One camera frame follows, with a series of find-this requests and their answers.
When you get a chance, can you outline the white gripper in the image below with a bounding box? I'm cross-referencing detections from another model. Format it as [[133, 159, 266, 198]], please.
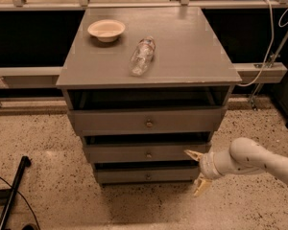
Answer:
[[184, 149, 222, 197]]

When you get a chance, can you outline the grey bottom drawer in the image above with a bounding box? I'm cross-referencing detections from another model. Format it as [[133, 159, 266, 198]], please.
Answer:
[[94, 167, 199, 184]]

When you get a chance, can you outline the grey drawer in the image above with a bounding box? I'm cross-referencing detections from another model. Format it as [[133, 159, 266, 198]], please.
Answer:
[[94, 167, 199, 184], [83, 142, 211, 163], [68, 107, 227, 136]]

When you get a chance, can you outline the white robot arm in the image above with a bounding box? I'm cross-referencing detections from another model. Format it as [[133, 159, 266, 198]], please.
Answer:
[[184, 137, 288, 196]]

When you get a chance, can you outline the grey middle drawer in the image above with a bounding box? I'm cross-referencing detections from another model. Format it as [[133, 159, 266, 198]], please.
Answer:
[[83, 142, 211, 163]]

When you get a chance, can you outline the grey wooden drawer cabinet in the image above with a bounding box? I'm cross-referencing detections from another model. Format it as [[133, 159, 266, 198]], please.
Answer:
[[57, 7, 241, 173]]

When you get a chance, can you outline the grey top drawer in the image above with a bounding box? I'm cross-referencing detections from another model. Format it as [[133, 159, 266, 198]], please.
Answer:
[[68, 107, 227, 136]]

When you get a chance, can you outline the clear plastic water bottle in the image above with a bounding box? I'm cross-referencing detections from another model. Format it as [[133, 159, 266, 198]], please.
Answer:
[[130, 36, 156, 77]]

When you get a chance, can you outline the white paper bowl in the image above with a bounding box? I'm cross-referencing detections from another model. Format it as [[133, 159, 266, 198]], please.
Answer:
[[87, 19, 126, 43]]

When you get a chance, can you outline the black stand leg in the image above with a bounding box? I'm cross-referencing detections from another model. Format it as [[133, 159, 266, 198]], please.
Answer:
[[0, 156, 31, 230]]

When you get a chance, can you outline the thin black cable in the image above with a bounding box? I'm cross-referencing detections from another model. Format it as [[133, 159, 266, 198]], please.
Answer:
[[0, 168, 41, 230]]

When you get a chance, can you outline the metal railing frame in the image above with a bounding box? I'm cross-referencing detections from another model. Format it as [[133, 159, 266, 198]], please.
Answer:
[[0, 0, 288, 93]]

